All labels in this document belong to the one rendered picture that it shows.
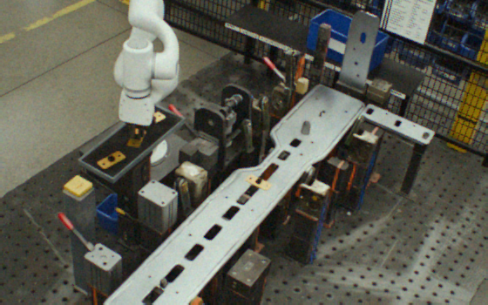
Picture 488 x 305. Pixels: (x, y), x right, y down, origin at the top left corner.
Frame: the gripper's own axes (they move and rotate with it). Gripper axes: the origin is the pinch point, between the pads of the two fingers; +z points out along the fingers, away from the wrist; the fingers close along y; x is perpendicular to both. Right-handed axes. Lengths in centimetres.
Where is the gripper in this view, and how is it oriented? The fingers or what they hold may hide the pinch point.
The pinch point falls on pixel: (137, 132)
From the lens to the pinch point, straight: 208.6
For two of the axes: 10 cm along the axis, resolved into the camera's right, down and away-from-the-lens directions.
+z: -1.1, 7.7, 6.3
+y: 9.8, 1.9, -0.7
